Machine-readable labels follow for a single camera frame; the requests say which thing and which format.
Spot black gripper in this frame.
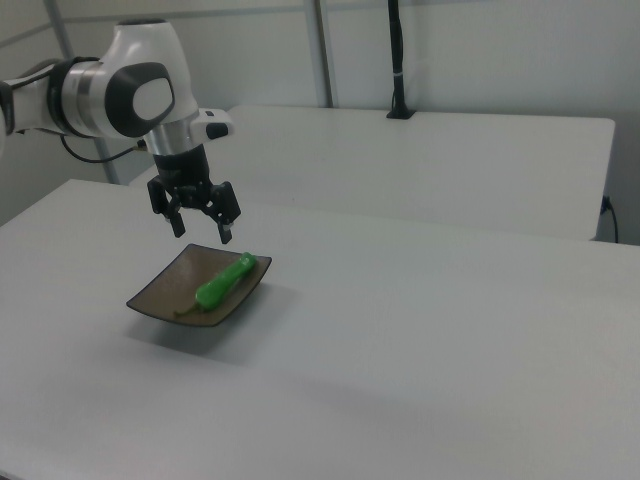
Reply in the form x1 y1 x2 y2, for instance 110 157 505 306
146 143 242 246

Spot green chili pepper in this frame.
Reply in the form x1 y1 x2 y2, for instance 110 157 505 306
173 251 257 319

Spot square brown ceramic plate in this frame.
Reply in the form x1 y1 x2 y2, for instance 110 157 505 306
125 243 274 330

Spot white side table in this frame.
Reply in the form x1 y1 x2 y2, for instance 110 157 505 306
128 103 617 243

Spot black stand with white band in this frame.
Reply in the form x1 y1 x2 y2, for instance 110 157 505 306
385 0 417 122

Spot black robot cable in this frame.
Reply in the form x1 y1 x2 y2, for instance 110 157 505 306
60 133 149 165

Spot black power cable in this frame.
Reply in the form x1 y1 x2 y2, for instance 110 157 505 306
601 195 621 245

